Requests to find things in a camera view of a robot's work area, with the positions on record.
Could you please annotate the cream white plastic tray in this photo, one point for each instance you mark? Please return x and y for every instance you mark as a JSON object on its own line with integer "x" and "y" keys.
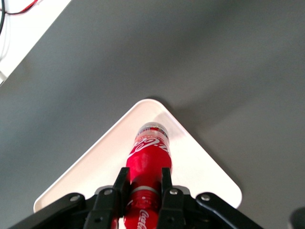
{"x": 202, "y": 179}

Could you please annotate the red coke bottle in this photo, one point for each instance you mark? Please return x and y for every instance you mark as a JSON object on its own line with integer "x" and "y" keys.
{"x": 149, "y": 162}

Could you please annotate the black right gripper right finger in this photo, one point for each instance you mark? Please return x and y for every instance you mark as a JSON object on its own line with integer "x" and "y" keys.
{"x": 176, "y": 205}

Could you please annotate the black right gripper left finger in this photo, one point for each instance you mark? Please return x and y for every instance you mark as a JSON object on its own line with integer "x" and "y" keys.
{"x": 104, "y": 205}

